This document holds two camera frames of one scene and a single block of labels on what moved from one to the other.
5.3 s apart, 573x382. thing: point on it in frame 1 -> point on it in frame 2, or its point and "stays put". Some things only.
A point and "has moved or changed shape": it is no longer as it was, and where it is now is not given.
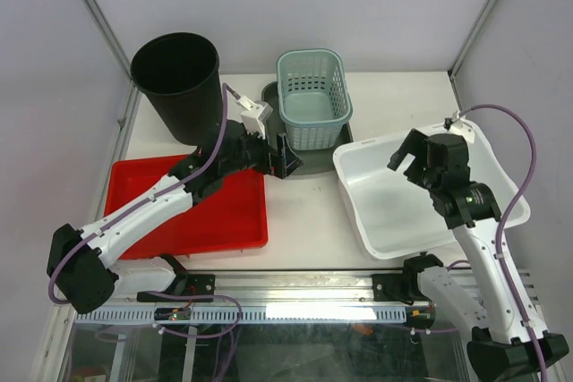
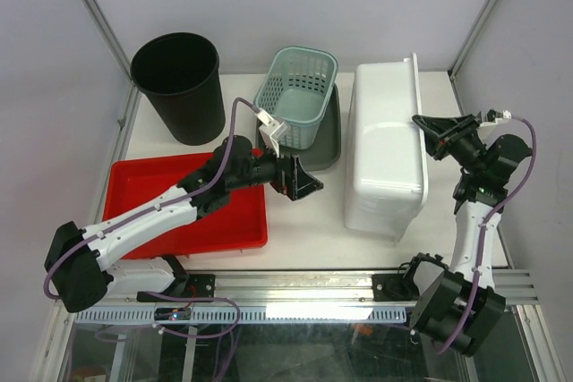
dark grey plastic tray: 312,160 -> 324,155
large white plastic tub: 392,216 has moved or changed shape
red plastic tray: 230,218 stays put
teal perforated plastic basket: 313,97 has moved or changed shape
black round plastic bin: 178,76 stays put
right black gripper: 414,143 -> 440,134
